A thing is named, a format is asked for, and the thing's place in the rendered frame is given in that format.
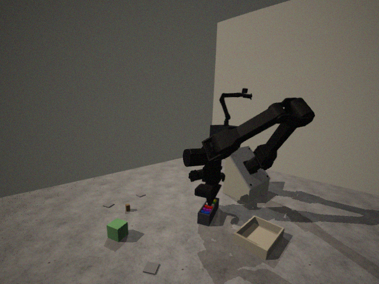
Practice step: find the green cube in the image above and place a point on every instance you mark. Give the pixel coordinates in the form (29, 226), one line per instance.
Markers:
(117, 229)

